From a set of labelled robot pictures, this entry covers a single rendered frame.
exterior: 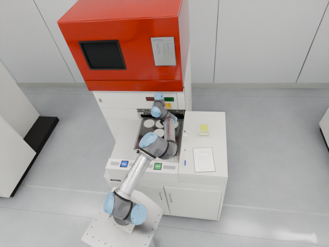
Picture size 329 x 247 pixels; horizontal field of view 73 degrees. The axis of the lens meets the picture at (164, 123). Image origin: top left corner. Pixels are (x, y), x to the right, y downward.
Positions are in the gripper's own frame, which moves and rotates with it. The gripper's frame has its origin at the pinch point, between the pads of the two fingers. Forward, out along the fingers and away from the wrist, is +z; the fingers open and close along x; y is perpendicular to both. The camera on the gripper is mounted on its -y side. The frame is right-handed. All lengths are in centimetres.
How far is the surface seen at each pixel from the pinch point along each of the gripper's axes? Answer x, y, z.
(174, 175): 31, -39, -2
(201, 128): -9.1, -32.3, -12.0
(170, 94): -14.2, 4.7, -23.7
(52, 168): 97, 128, 91
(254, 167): -69, -64, 91
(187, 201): 27, -46, 42
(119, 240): 86, -39, 9
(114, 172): 58, -2, 0
